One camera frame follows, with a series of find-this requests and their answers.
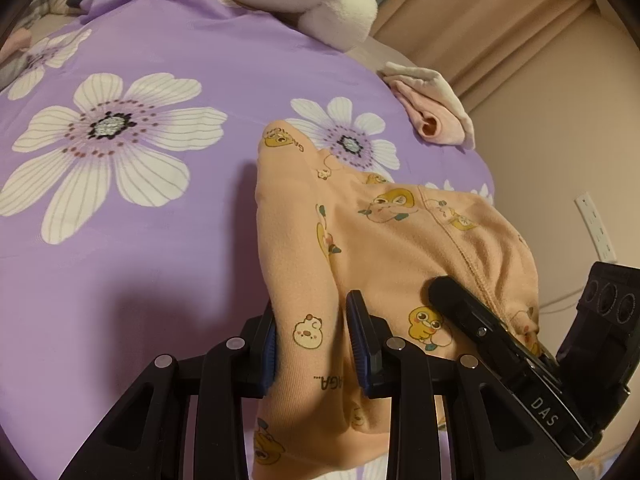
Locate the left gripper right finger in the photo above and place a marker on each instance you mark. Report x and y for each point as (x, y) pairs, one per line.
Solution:
(368, 335)

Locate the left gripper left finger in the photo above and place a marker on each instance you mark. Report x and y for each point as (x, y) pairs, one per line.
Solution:
(259, 368)

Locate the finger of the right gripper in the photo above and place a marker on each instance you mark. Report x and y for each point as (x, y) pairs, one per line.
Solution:
(471, 316)

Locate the orange cartoon print shirt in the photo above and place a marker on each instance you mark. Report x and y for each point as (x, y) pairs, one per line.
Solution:
(325, 229)

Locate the pink folded garment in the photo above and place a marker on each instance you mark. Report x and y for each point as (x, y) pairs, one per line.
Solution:
(433, 122)

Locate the purple floral bedsheet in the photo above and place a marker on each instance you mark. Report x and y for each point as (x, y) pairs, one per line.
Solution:
(127, 195)

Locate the cream folded garment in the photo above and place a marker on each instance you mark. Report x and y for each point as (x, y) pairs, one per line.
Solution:
(431, 83)

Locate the beige curtain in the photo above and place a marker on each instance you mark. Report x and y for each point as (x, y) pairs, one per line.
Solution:
(477, 45)

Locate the grey plaid pillow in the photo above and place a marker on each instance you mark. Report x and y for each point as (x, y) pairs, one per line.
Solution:
(15, 57)

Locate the white wall socket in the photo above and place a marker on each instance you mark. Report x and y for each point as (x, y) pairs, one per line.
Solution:
(596, 229)

